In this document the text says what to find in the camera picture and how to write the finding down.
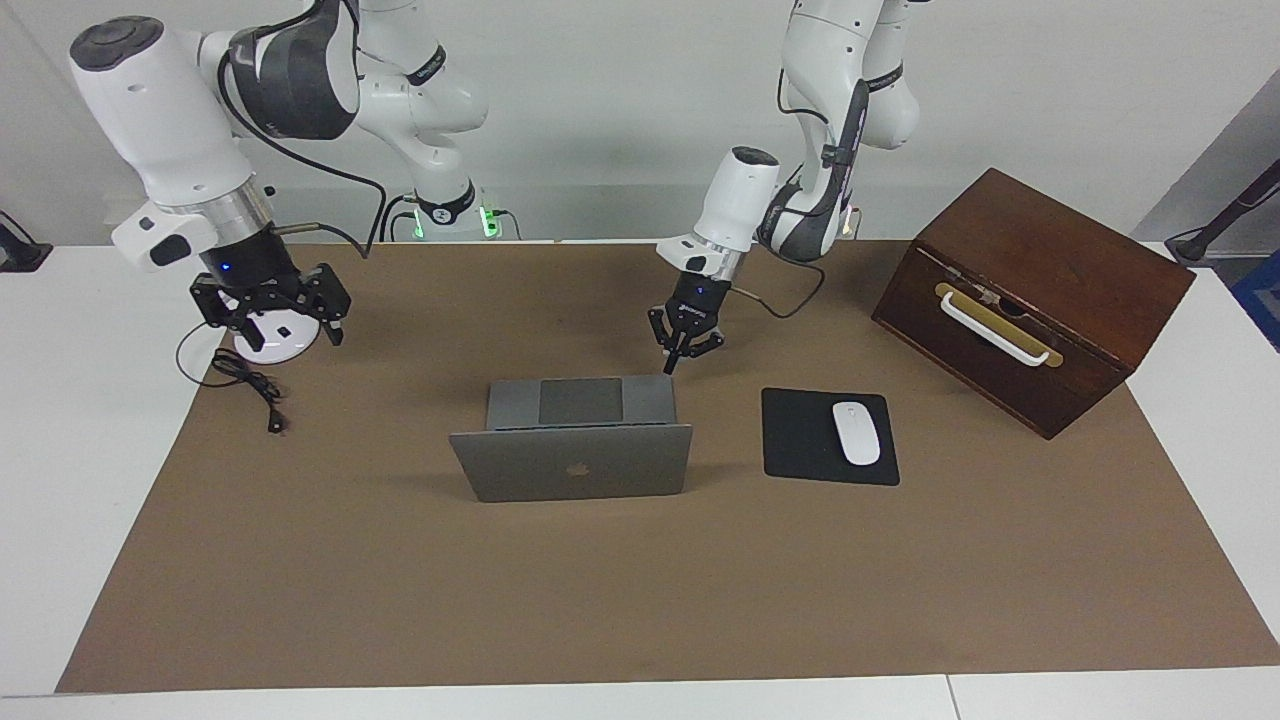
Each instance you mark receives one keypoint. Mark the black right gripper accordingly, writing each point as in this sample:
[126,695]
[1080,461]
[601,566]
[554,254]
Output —
[250,270]

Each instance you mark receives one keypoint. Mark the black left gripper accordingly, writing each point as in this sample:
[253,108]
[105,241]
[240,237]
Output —
[698,300]

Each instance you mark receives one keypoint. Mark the silver grey laptop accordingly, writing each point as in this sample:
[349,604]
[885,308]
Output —
[580,465]

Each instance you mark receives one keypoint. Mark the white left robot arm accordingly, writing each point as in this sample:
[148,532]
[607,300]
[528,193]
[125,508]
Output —
[740,200]

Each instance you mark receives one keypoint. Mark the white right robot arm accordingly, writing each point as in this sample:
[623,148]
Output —
[160,110]

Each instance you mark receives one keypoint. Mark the black mouse pad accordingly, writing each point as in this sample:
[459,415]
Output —
[800,440]

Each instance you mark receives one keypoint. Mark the white computer mouse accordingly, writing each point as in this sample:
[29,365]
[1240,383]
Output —
[856,435]

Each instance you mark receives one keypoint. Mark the brown table mat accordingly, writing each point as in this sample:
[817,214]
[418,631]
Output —
[640,590]

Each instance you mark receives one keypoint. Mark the black table clamp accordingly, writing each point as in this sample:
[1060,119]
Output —
[20,255]

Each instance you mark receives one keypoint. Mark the dark brown wooden box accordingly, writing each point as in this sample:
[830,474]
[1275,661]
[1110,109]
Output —
[1060,250]

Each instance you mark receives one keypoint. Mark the black stand with pole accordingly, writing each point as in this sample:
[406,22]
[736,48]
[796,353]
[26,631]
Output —
[1200,243]

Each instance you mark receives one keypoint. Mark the blue crate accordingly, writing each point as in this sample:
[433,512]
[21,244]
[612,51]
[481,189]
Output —
[1262,300]

